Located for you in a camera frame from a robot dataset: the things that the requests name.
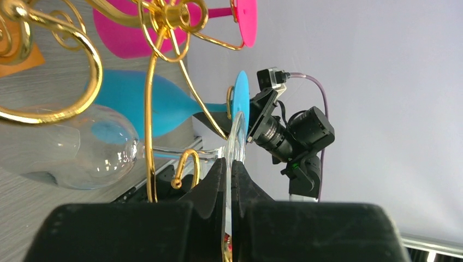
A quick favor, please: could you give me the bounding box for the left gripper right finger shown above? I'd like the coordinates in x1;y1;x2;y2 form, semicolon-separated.
231;160;409;261

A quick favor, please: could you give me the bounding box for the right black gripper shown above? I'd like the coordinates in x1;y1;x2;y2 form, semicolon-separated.
192;88;294;153

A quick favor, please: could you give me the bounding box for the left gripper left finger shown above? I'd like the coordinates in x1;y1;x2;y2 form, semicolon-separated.
25;158;227;261

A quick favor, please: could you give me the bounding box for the clear front wine glass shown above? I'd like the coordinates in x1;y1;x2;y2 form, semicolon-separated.
0;104;248;250

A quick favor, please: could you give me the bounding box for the blue wine glass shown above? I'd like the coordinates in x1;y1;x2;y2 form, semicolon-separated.
94;69;250;139

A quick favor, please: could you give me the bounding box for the pink wine glass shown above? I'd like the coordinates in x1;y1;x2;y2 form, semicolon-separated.
89;1;258;59

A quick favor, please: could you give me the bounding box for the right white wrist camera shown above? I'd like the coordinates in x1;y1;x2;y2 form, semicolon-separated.
256;67;290;91

